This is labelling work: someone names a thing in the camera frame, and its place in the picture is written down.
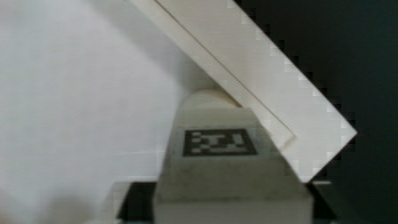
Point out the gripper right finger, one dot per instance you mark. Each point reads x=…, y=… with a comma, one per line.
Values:
x=324, y=214

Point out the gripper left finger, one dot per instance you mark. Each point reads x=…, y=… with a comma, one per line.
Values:
x=131, y=201

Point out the white table leg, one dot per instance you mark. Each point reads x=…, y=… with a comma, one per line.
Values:
x=227, y=183

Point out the white square table top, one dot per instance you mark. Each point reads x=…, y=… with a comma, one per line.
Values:
x=106, y=59

